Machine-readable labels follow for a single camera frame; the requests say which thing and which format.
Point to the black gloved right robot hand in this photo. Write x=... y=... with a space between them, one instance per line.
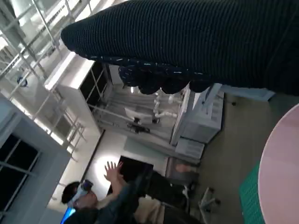
x=187 y=35

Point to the pink bowl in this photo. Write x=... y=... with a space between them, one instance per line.
x=280 y=175

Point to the white mesh-front cabinet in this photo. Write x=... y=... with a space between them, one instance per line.
x=247 y=93

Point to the white glass-front cabinet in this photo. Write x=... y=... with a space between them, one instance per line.
x=198 y=130

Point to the white louvered unit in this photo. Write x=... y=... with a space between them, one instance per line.
x=189 y=149

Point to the white shelf cabinet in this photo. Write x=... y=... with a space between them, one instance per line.
x=74 y=105

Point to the white office chair base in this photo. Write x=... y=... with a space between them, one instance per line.
x=205 y=198

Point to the round ceiling device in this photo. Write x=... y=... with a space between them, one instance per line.
x=22 y=80

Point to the green cutting mat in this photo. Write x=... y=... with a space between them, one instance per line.
x=251 y=198

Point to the person with headset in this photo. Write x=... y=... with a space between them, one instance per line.
x=116 y=198

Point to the white VR headset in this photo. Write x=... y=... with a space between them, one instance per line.
x=79 y=193

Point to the dark window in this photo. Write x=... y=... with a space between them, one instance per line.
x=14 y=163

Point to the black wall screen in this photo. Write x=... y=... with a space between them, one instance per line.
x=135 y=168

